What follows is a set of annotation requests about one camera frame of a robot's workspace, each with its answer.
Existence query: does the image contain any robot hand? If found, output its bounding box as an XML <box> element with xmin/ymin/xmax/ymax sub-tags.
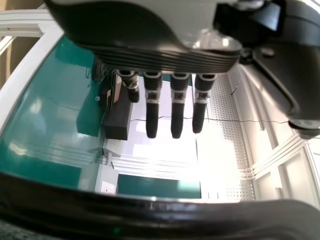
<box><xmin>44</xmin><ymin>0</ymin><xmax>320</xmax><ymax>140</ymax></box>

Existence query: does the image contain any brown cardboard piece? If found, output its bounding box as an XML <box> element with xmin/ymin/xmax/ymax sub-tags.
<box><xmin>106</xmin><ymin>74</ymin><xmax>124</xmax><ymax>104</ymax></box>

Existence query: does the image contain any black rectangular block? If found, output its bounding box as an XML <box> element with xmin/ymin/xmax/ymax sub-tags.
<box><xmin>102</xmin><ymin>85</ymin><xmax>134</xmax><ymax>141</ymax></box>

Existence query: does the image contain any white aluminium frame rail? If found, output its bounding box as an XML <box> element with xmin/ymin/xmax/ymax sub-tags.
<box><xmin>0</xmin><ymin>9</ymin><xmax>63</xmax><ymax>39</ymax></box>

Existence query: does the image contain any white perforated cable duct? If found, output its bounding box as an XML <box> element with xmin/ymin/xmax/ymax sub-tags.
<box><xmin>196</xmin><ymin>73</ymin><xmax>256</xmax><ymax>201</ymax></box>

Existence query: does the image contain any white wall socket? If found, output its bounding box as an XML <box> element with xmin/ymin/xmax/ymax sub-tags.
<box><xmin>100</xmin><ymin>180</ymin><xmax>118</xmax><ymax>195</ymax></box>

